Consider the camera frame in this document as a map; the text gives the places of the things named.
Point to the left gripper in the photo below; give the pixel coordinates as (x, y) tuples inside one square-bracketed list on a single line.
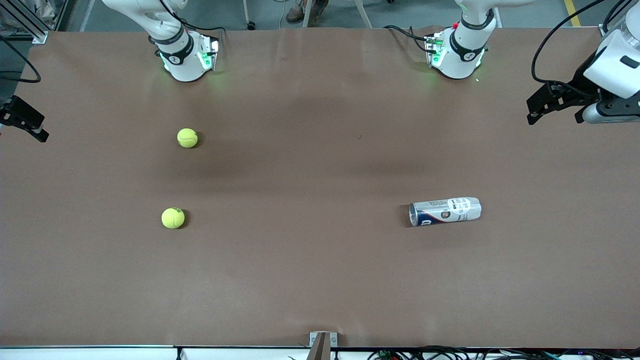
[(578, 86)]

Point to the clear tennis ball can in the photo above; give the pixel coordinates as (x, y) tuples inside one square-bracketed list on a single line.
[(445, 211)]

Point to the yellow tennis ball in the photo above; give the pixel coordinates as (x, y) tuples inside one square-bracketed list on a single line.
[(173, 218), (187, 138)]

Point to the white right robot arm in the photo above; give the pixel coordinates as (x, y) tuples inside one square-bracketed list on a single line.
[(182, 55)]

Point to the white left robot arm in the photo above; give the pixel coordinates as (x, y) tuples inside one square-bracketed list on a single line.
[(465, 50)]

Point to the white stand leg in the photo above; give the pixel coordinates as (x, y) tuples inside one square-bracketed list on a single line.
[(307, 15), (364, 15)]

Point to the white pole with caster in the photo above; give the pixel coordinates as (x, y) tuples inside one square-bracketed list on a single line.
[(251, 25)]

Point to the brown shoe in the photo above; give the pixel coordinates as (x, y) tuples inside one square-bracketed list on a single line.
[(320, 10), (295, 15)]

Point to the brown table mat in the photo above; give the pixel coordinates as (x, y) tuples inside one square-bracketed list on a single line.
[(320, 280)]

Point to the small metal bracket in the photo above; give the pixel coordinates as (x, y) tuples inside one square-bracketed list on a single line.
[(334, 340)]

